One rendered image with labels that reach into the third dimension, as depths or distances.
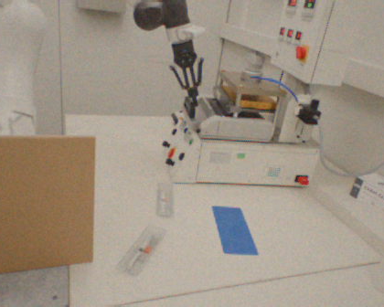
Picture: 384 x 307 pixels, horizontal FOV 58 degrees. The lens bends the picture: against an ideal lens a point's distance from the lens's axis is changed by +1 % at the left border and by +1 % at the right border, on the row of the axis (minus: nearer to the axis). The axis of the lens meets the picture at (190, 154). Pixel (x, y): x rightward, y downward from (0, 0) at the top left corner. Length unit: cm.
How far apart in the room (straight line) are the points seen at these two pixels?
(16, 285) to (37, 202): 19
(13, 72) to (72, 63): 170
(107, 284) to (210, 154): 57
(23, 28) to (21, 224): 45
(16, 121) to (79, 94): 182
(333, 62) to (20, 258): 106
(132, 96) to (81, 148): 202
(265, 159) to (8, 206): 84
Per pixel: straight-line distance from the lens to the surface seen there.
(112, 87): 269
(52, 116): 274
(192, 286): 86
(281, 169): 132
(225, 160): 122
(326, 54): 124
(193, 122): 121
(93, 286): 85
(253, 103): 125
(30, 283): 88
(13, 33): 96
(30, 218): 82
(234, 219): 110
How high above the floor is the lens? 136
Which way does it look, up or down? 25 degrees down
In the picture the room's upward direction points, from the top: 8 degrees clockwise
